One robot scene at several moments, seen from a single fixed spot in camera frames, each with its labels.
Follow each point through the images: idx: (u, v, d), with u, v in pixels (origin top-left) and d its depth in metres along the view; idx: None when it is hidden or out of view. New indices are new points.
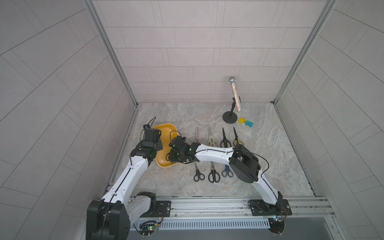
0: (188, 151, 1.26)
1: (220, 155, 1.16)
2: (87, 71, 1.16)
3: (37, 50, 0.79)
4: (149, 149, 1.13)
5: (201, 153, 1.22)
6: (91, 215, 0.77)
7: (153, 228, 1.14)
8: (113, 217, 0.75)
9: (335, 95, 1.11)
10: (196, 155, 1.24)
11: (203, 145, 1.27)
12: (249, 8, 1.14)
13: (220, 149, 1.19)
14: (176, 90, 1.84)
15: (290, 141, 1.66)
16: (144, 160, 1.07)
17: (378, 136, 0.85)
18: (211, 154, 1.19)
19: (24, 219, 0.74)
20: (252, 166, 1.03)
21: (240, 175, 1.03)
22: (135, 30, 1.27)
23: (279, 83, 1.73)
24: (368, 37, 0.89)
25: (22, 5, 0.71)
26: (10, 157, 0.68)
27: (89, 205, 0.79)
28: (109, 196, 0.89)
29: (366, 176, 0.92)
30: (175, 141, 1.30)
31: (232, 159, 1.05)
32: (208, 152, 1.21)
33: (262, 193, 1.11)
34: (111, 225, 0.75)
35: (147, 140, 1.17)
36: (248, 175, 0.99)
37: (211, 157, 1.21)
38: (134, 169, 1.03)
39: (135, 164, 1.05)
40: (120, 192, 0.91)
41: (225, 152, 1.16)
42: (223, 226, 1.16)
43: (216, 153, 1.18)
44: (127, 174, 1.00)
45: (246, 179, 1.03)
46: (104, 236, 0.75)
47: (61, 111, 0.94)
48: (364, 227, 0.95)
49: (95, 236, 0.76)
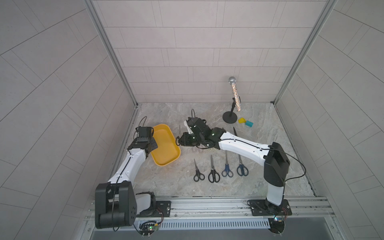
0: (210, 135, 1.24)
1: (252, 150, 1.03)
2: (87, 71, 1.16)
3: (38, 50, 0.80)
4: (145, 143, 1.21)
5: (227, 142, 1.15)
6: (100, 197, 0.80)
7: (153, 228, 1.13)
8: (122, 194, 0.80)
9: (335, 95, 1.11)
10: (220, 143, 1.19)
11: (230, 135, 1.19)
12: (249, 8, 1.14)
13: (253, 144, 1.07)
14: (176, 91, 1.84)
15: (289, 141, 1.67)
16: (141, 151, 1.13)
17: (377, 136, 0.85)
18: (240, 147, 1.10)
19: (24, 219, 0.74)
20: (284, 170, 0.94)
21: (270, 176, 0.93)
22: (135, 30, 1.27)
23: (279, 83, 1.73)
24: (368, 37, 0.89)
25: (22, 5, 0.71)
26: (10, 157, 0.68)
27: (97, 189, 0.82)
28: (116, 178, 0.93)
29: (366, 176, 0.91)
30: (196, 122, 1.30)
31: (269, 158, 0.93)
32: (236, 143, 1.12)
33: (270, 192, 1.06)
34: (121, 203, 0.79)
35: (141, 136, 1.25)
36: (281, 179, 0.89)
37: (238, 149, 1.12)
38: (134, 157, 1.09)
39: (134, 154, 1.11)
40: (124, 175, 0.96)
41: (259, 148, 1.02)
42: (223, 226, 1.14)
43: (248, 147, 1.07)
44: (128, 162, 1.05)
45: (274, 182, 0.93)
46: (114, 217, 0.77)
47: (61, 111, 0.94)
48: (364, 227, 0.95)
49: (104, 220, 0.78)
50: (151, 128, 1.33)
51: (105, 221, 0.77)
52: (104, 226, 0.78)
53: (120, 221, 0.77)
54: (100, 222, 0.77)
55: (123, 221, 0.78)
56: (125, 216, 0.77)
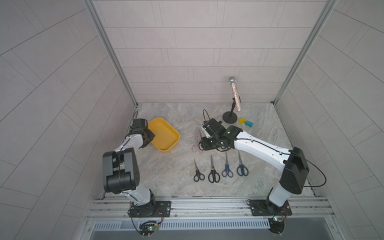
0: (224, 133, 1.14)
1: (271, 154, 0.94)
2: (87, 72, 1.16)
3: (37, 50, 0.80)
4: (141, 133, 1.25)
5: (244, 143, 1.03)
6: (106, 163, 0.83)
7: (153, 228, 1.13)
8: (127, 158, 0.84)
9: (335, 95, 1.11)
10: (236, 143, 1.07)
11: (247, 134, 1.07)
12: (249, 8, 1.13)
13: (272, 146, 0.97)
14: (176, 91, 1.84)
15: (289, 141, 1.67)
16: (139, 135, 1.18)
17: (378, 136, 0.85)
18: (258, 149, 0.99)
19: (24, 219, 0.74)
20: (304, 178, 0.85)
21: (287, 182, 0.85)
22: (135, 30, 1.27)
23: (279, 83, 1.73)
24: (368, 37, 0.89)
25: (22, 5, 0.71)
26: (10, 157, 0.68)
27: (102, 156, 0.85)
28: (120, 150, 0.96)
29: (366, 176, 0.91)
30: (210, 122, 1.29)
31: (289, 163, 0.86)
32: (254, 144, 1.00)
33: (275, 194, 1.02)
34: (127, 166, 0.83)
35: (136, 127, 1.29)
36: (299, 187, 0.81)
37: (255, 151, 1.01)
38: (134, 138, 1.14)
39: (133, 135, 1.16)
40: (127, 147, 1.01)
41: (279, 152, 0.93)
42: (223, 226, 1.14)
43: (266, 149, 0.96)
44: (128, 141, 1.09)
45: (291, 190, 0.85)
46: (121, 179, 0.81)
47: (61, 111, 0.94)
48: (364, 227, 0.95)
49: (111, 184, 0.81)
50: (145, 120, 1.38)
51: (112, 184, 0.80)
52: (112, 189, 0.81)
53: (127, 182, 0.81)
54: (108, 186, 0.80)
55: (129, 184, 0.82)
56: (131, 178, 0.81)
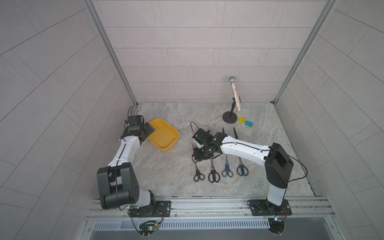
0: (212, 141, 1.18)
1: (253, 152, 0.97)
2: (87, 71, 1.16)
3: (37, 50, 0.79)
4: (137, 131, 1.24)
5: (228, 146, 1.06)
6: (102, 181, 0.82)
7: (153, 228, 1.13)
8: (124, 174, 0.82)
9: (335, 95, 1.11)
10: (222, 147, 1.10)
11: (231, 138, 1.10)
12: (249, 8, 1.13)
13: (253, 146, 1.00)
14: (176, 91, 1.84)
15: (289, 141, 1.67)
16: (135, 137, 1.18)
17: (378, 136, 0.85)
18: (240, 150, 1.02)
19: (24, 219, 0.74)
20: (287, 170, 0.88)
21: (271, 177, 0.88)
22: (135, 30, 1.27)
23: (279, 83, 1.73)
24: (368, 37, 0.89)
25: (22, 5, 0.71)
26: (10, 157, 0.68)
27: (98, 173, 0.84)
28: (114, 162, 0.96)
29: (366, 175, 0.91)
30: (198, 132, 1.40)
31: (269, 158, 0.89)
32: (238, 146, 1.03)
33: (271, 193, 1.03)
34: (124, 182, 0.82)
35: (132, 125, 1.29)
36: (284, 180, 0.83)
37: (239, 152, 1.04)
38: (129, 143, 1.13)
39: (128, 140, 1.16)
40: (123, 158, 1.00)
41: (260, 150, 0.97)
42: (223, 226, 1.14)
43: (248, 149, 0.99)
44: (124, 147, 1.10)
45: (277, 184, 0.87)
46: (119, 196, 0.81)
47: (60, 111, 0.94)
48: (364, 227, 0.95)
49: (110, 201, 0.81)
50: (141, 116, 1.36)
51: (111, 201, 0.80)
52: (110, 206, 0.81)
53: (125, 199, 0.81)
54: (106, 203, 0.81)
55: (128, 200, 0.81)
56: (129, 194, 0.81)
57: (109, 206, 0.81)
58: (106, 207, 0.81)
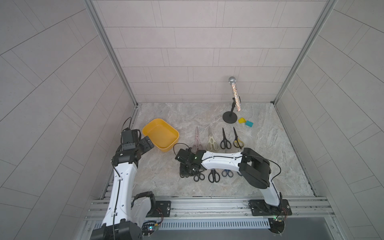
0: (194, 160, 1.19)
1: (228, 162, 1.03)
2: (87, 72, 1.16)
3: (37, 50, 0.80)
4: (132, 151, 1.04)
5: (207, 161, 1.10)
6: None
7: (153, 228, 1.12)
8: (125, 235, 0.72)
9: (335, 95, 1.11)
10: (203, 164, 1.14)
11: (209, 152, 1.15)
12: (249, 8, 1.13)
13: (227, 155, 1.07)
14: (176, 91, 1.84)
15: (289, 141, 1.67)
16: (131, 165, 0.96)
17: (377, 136, 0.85)
18: (218, 162, 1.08)
19: (24, 219, 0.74)
20: (263, 171, 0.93)
21: (251, 181, 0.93)
22: (135, 30, 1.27)
23: (279, 83, 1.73)
24: (368, 37, 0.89)
25: (22, 5, 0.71)
26: (10, 157, 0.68)
27: (91, 235, 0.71)
28: (111, 218, 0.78)
29: (366, 176, 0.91)
30: (179, 152, 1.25)
31: (242, 164, 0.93)
32: (215, 159, 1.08)
33: (265, 195, 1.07)
34: None
35: (127, 143, 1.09)
36: (262, 182, 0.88)
37: (218, 165, 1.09)
38: (125, 177, 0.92)
39: (123, 173, 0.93)
40: (120, 210, 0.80)
41: (234, 158, 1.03)
42: (223, 226, 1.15)
43: (224, 159, 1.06)
44: (120, 187, 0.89)
45: (259, 185, 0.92)
46: None
47: (61, 111, 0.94)
48: (364, 227, 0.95)
49: None
50: (138, 131, 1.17)
51: None
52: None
53: None
54: None
55: None
56: None
57: None
58: None
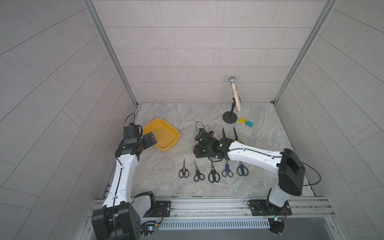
0: (218, 147, 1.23)
1: (263, 159, 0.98)
2: (87, 71, 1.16)
3: (37, 50, 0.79)
4: (134, 145, 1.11)
5: (236, 152, 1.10)
6: (98, 224, 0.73)
7: (153, 228, 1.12)
8: (124, 216, 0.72)
9: (335, 95, 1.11)
10: (229, 153, 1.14)
11: (239, 144, 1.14)
12: (249, 8, 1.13)
13: (263, 152, 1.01)
14: (176, 91, 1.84)
15: (289, 141, 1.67)
16: (132, 156, 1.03)
17: (377, 136, 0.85)
18: (249, 156, 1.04)
19: (24, 219, 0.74)
20: (300, 177, 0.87)
21: (284, 184, 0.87)
22: (135, 30, 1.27)
23: (279, 83, 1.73)
24: (368, 37, 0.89)
25: (22, 5, 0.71)
26: (10, 157, 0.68)
27: (92, 215, 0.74)
28: (111, 201, 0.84)
29: (366, 176, 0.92)
30: (202, 135, 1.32)
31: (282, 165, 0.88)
32: (246, 152, 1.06)
33: (276, 196, 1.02)
34: (124, 225, 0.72)
35: (129, 137, 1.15)
36: (299, 188, 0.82)
37: (247, 158, 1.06)
38: (126, 166, 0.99)
39: (125, 161, 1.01)
40: (120, 194, 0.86)
41: (271, 156, 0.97)
42: (223, 226, 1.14)
43: (258, 155, 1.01)
44: (121, 174, 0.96)
45: (291, 191, 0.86)
46: (119, 236, 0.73)
47: (61, 111, 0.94)
48: (364, 227, 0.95)
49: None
50: (139, 127, 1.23)
51: None
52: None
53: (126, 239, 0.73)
54: None
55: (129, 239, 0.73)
56: (130, 235, 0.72)
57: None
58: None
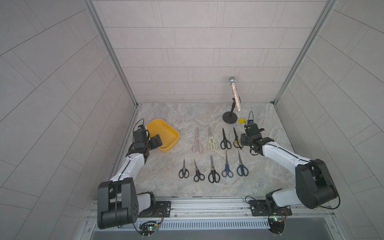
0: (258, 140, 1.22)
1: (289, 158, 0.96)
2: (87, 72, 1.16)
3: (37, 50, 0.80)
4: (142, 149, 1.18)
5: (269, 147, 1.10)
6: (102, 196, 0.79)
7: (153, 228, 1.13)
8: (125, 189, 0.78)
9: (335, 95, 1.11)
10: (263, 147, 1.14)
11: (276, 142, 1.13)
12: (249, 8, 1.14)
13: (293, 153, 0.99)
14: (176, 91, 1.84)
15: (289, 141, 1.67)
16: (141, 159, 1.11)
17: (378, 136, 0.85)
18: (279, 154, 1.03)
19: (24, 219, 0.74)
20: (323, 190, 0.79)
21: (300, 185, 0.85)
22: (135, 30, 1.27)
23: (279, 84, 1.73)
24: (368, 37, 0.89)
25: (22, 6, 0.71)
26: (10, 157, 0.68)
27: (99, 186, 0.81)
28: (117, 176, 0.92)
29: (366, 176, 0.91)
30: (251, 125, 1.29)
31: (302, 166, 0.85)
32: (278, 149, 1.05)
33: (283, 195, 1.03)
34: (124, 199, 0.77)
35: (137, 141, 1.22)
36: (311, 194, 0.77)
37: (276, 156, 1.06)
38: (134, 160, 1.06)
39: (133, 156, 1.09)
40: (125, 173, 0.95)
41: (298, 159, 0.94)
42: (223, 226, 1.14)
43: (286, 154, 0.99)
44: (128, 163, 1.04)
45: (306, 198, 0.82)
46: (117, 213, 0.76)
47: (61, 111, 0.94)
48: (365, 227, 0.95)
49: (107, 217, 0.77)
50: (146, 130, 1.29)
51: (108, 217, 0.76)
52: (107, 225, 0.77)
53: (123, 217, 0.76)
54: (102, 219, 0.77)
55: (126, 219, 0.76)
56: (128, 213, 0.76)
57: (106, 223, 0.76)
58: (101, 225, 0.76)
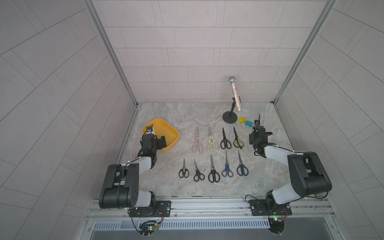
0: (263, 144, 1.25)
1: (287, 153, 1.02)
2: (87, 71, 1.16)
3: (37, 50, 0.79)
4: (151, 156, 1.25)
5: (271, 146, 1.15)
6: (109, 176, 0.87)
7: (153, 228, 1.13)
8: (131, 172, 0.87)
9: (335, 95, 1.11)
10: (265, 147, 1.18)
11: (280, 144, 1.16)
12: (249, 8, 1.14)
13: (291, 151, 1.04)
14: (176, 91, 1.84)
15: (289, 141, 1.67)
16: (150, 164, 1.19)
17: (378, 136, 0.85)
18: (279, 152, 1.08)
19: (24, 219, 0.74)
20: (313, 177, 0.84)
21: (291, 173, 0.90)
22: (135, 30, 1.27)
23: (279, 83, 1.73)
24: (368, 37, 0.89)
25: (22, 5, 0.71)
26: (10, 157, 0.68)
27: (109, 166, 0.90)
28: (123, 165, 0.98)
29: (367, 176, 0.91)
30: (260, 127, 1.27)
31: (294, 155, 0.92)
32: (279, 148, 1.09)
33: (282, 193, 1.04)
34: (127, 181, 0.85)
35: (146, 147, 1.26)
36: (300, 177, 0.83)
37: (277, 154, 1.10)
38: (142, 161, 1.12)
39: (141, 158, 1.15)
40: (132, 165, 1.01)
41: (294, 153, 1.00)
42: (224, 226, 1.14)
43: (285, 151, 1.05)
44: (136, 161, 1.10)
45: (297, 185, 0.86)
46: (118, 194, 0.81)
47: (61, 111, 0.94)
48: (365, 227, 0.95)
49: (108, 196, 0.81)
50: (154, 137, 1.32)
51: (108, 197, 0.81)
52: (106, 204, 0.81)
53: (122, 199, 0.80)
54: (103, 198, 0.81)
55: (125, 201, 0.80)
56: (127, 195, 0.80)
57: (105, 202, 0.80)
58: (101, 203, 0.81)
